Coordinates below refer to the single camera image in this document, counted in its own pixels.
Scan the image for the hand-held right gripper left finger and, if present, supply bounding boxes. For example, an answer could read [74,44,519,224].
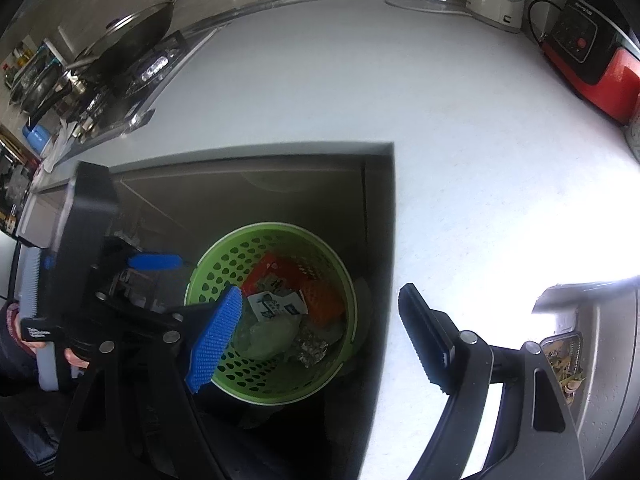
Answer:
[60,285,244,480]

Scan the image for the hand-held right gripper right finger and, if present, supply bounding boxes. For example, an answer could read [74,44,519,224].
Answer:
[398,283,586,480]

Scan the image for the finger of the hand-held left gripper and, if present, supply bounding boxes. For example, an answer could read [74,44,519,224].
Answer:
[20,249,56,321]
[128,253,184,272]

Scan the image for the clear plastic bag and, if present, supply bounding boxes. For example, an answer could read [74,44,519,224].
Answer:
[234,316,304,362]

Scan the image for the green plastic basket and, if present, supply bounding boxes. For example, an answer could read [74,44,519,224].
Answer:
[183,221,359,407]

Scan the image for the blue white packet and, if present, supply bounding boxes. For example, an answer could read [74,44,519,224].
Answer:
[246,288,309,322]

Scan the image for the red snack packet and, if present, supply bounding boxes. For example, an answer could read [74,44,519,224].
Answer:
[243,252,321,297]

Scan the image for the silver foil packet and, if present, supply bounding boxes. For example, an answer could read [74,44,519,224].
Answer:
[294,331,332,367]

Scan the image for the orange plastic wrapper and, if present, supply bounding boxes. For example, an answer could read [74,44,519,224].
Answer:
[299,276,347,327]

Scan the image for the person's left hand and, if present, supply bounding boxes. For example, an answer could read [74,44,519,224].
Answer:
[63,345,95,372]

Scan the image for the blue plastic container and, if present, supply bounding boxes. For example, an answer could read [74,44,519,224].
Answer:
[22,123,52,154]

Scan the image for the food scraps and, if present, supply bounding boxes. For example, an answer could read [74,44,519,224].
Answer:
[542,334,587,394]

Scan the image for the metal dish rack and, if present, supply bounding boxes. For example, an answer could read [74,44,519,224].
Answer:
[2,40,77,117]

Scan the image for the gas stove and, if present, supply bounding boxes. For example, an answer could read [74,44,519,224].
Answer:
[50,27,221,162]

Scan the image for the steel sink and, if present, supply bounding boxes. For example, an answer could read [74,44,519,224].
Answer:
[532,275,640,480]

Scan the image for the black wok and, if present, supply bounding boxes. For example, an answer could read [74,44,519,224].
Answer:
[27,0,187,129]

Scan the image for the glass wok lid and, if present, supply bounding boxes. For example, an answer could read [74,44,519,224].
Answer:
[64,0,187,69]

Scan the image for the pale green ceramic cup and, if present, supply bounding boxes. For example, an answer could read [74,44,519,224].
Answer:
[623,104,640,162]

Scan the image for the red black appliance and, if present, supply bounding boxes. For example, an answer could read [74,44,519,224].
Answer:
[542,0,640,127]

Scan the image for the black power cable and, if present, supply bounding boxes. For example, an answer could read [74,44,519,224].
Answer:
[527,0,567,44]

